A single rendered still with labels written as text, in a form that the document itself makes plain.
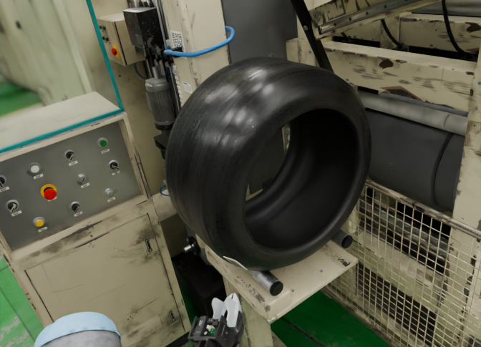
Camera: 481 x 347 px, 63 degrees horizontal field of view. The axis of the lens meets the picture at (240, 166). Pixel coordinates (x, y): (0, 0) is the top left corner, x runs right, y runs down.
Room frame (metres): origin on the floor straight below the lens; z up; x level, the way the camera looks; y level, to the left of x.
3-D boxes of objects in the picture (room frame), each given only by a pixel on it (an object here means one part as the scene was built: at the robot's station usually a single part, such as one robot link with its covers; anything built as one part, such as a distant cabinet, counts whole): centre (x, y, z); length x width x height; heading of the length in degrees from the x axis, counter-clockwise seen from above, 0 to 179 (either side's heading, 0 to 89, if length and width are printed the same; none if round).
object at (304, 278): (1.00, -0.08, 0.80); 0.37 x 0.36 x 0.02; 120
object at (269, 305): (0.93, 0.04, 0.84); 0.36 x 0.09 x 0.06; 30
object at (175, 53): (1.21, 0.06, 1.50); 0.19 x 0.19 x 0.06; 30
